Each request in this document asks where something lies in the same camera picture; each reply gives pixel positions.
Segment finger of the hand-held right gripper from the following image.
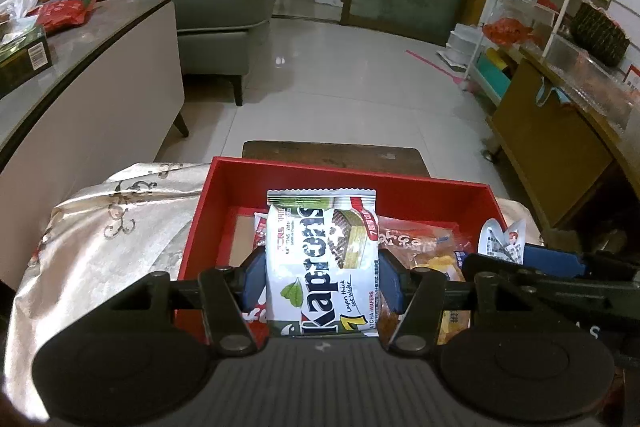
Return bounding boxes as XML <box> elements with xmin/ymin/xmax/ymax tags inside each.
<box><xmin>524</xmin><ymin>243</ymin><xmax>640</xmax><ymax>280</ymax></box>
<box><xmin>461</xmin><ymin>253</ymin><xmax>640</xmax><ymax>295</ymax></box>

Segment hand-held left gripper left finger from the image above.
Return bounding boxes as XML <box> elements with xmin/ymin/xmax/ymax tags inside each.
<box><xmin>65</xmin><ymin>247</ymin><xmax>269</xmax><ymax>356</ymax></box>

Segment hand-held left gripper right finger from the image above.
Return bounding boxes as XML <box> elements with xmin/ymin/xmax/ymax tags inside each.
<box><xmin>377</xmin><ymin>249</ymin><xmax>576</xmax><ymax>356</ymax></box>

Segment red packet white lettering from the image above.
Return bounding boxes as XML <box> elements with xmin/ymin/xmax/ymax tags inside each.
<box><xmin>240</xmin><ymin>302</ymin><xmax>273</xmax><ymax>343</ymax></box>

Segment orange snack packet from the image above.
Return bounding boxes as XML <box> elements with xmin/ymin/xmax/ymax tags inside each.
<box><xmin>377</xmin><ymin>216</ymin><xmax>473</xmax><ymax>345</ymax></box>

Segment white green wafer packet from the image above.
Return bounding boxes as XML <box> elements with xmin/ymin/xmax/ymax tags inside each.
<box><xmin>266</xmin><ymin>188</ymin><xmax>383</xmax><ymax>339</ymax></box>

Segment red cardboard box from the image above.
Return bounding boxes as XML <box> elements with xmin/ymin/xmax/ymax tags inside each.
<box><xmin>175</xmin><ymin>156</ymin><xmax>511</xmax><ymax>345</ymax></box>

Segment wooden cabinet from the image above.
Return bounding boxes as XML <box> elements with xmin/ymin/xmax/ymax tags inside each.
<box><xmin>487</xmin><ymin>44</ymin><xmax>640</xmax><ymax>233</ymax></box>

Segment dark wooden stool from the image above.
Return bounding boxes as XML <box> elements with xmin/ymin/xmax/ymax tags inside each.
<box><xmin>241</xmin><ymin>140</ymin><xmax>431</xmax><ymax>180</ymax></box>

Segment clear plastic container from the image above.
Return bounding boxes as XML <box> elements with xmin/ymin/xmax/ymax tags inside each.
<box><xmin>520</xmin><ymin>42</ymin><xmax>636</xmax><ymax>132</ymax></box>

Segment teal box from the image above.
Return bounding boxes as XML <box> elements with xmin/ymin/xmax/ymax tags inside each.
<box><xmin>475</xmin><ymin>52</ymin><xmax>511</xmax><ymax>88</ymax></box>

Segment pink fly swatter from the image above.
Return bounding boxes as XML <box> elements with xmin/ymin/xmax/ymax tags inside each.
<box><xmin>406</xmin><ymin>50</ymin><xmax>468</xmax><ymax>84</ymax></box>

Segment white plastic containers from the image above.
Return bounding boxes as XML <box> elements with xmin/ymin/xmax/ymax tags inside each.
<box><xmin>447</xmin><ymin>24</ymin><xmax>483</xmax><ymax>68</ymax></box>

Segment dark woven basket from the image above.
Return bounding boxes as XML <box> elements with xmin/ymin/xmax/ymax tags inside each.
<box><xmin>570</xmin><ymin>2</ymin><xmax>631</xmax><ymax>68</ymax></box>

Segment grey top coffee table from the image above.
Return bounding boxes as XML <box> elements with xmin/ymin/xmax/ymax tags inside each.
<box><xmin>0</xmin><ymin>0</ymin><xmax>191</xmax><ymax>293</ymax></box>

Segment red plastic bag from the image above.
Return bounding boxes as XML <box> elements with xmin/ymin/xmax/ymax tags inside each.
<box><xmin>482</xmin><ymin>17</ymin><xmax>533</xmax><ymax>48</ymax></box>

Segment grey green sofa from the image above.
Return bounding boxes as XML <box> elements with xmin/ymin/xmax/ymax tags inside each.
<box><xmin>135</xmin><ymin>0</ymin><xmax>283</xmax><ymax>108</ymax></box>

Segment dark green box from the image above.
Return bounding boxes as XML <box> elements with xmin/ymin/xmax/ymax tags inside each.
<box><xmin>0</xmin><ymin>27</ymin><xmax>55</xmax><ymax>100</ymax></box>

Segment red foil snack bag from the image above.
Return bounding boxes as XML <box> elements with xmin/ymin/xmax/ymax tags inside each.
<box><xmin>27</xmin><ymin>0</ymin><xmax>96</xmax><ymax>32</ymax></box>

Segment white wire rack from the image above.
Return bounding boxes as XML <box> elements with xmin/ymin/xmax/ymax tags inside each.
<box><xmin>465</xmin><ymin>0</ymin><xmax>621</xmax><ymax>102</ymax></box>

